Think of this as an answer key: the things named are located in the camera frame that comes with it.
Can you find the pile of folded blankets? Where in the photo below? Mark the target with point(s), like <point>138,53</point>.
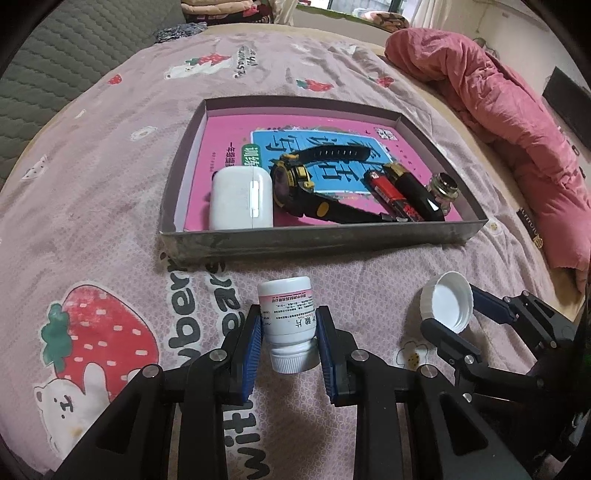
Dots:
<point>231,11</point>

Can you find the white earbuds case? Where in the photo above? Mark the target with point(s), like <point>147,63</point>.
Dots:
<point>240,198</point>

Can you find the pink blue book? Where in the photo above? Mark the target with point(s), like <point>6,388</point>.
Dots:
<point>231,138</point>

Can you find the blue grey knitted cloth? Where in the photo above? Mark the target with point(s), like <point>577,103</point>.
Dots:
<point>180,31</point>

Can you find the black yellow wrist watch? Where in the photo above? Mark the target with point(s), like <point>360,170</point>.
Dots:
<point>288,187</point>

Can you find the white pill bottle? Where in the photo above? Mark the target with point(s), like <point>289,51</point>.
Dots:
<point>288,323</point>

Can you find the grey cardboard box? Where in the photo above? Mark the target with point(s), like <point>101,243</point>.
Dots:
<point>300,242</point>

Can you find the black gold lipstick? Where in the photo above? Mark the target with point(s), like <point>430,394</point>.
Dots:
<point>413,189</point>

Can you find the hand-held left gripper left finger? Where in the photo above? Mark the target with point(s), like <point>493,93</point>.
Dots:
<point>247,355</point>

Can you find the white curtain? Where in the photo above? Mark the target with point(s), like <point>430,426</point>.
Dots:
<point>427,11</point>

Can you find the grey quilted cushion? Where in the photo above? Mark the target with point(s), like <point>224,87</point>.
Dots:
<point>69,55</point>

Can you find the white plastic lid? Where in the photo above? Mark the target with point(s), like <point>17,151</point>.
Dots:
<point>450,300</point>

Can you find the red black battery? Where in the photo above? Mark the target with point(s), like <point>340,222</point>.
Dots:
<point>392,196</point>

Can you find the black flat screen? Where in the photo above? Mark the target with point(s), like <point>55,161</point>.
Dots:
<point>570,104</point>

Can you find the small metal glass jar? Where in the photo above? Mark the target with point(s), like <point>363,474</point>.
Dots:
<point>443,191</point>

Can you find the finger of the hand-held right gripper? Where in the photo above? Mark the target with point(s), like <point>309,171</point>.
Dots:
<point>450,344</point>
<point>494,307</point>

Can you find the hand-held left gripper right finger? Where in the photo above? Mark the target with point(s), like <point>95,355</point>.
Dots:
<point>325,364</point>

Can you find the pink quilt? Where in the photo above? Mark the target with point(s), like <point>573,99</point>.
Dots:
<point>498,101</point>

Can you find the pink strawberry printed blanket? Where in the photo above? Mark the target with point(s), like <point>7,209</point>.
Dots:
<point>115,207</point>

